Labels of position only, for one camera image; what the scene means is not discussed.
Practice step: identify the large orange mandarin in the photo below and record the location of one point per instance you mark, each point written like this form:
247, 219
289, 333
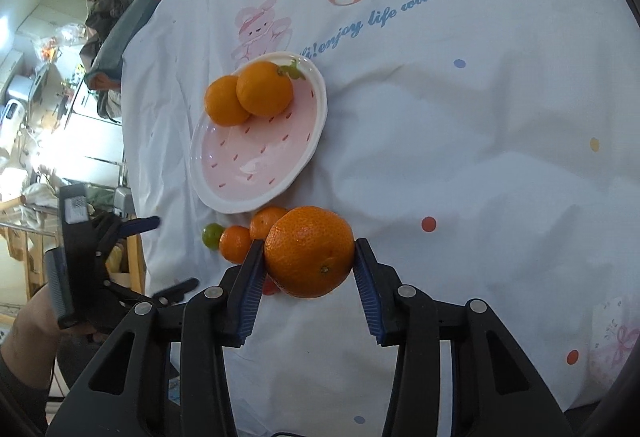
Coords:
307, 252

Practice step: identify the wooden frame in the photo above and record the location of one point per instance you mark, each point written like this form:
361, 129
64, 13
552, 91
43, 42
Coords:
135, 267

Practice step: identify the smooth orange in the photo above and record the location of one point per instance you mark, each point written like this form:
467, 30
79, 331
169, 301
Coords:
220, 103
265, 87

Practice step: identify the white printed bedsheet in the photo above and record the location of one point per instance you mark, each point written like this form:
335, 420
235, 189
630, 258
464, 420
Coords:
450, 142

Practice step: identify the blue grey cushion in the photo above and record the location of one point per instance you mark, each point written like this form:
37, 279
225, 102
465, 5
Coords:
125, 32

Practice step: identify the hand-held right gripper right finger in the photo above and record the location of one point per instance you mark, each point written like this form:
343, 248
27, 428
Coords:
368, 299

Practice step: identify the person's left hand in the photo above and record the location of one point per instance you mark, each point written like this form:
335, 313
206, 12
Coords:
82, 333

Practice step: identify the small orange kumquat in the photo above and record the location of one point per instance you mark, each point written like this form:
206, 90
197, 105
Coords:
234, 243
262, 222

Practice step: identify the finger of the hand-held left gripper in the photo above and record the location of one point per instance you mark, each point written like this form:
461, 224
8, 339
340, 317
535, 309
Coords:
142, 224
170, 291

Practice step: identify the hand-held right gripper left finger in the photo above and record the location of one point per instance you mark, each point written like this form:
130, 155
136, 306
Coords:
248, 297

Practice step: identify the white appliance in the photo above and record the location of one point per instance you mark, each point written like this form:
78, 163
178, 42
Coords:
11, 114

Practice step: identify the white cabinet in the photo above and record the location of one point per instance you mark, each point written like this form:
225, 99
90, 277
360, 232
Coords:
95, 142

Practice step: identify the person's left forearm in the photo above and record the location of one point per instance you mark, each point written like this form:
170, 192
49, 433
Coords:
30, 332

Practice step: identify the pink strawberry-shaped plate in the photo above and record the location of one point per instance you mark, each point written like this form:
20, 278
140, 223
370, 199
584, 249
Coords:
260, 157

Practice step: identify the small green kumquat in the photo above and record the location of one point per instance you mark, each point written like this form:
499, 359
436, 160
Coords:
211, 236

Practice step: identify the clear plastic bag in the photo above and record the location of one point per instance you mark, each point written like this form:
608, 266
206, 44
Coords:
60, 42

